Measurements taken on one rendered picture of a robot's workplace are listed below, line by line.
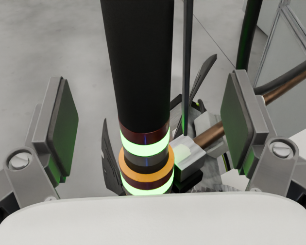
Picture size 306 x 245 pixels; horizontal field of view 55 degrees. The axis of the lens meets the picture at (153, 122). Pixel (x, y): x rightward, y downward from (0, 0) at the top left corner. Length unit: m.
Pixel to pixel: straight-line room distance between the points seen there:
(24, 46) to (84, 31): 0.63
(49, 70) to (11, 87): 0.36
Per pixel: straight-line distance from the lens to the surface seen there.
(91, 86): 2.66
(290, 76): 0.34
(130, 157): 0.21
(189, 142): 0.27
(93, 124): 2.35
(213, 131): 0.28
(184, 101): 0.18
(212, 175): 0.78
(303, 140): 0.71
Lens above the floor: 1.76
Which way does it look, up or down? 50 degrees down
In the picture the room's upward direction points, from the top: 1 degrees counter-clockwise
